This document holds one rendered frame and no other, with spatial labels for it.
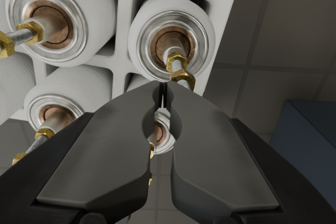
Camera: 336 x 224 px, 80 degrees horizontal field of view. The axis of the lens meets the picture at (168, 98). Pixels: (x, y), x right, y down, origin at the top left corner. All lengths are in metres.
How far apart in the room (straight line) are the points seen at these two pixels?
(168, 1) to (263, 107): 0.45
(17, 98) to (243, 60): 0.45
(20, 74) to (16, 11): 0.13
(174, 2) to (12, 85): 0.24
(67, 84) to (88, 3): 0.10
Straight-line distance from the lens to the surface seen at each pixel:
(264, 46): 0.53
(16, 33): 0.20
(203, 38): 0.22
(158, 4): 0.21
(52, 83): 0.28
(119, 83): 0.32
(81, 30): 0.23
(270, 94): 0.59
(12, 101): 0.34
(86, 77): 0.30
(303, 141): 0.57
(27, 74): 0.37
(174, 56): 0.17
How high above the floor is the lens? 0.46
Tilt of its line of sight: 60 degrees down
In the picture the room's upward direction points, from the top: 179 degrees counter-clockwise
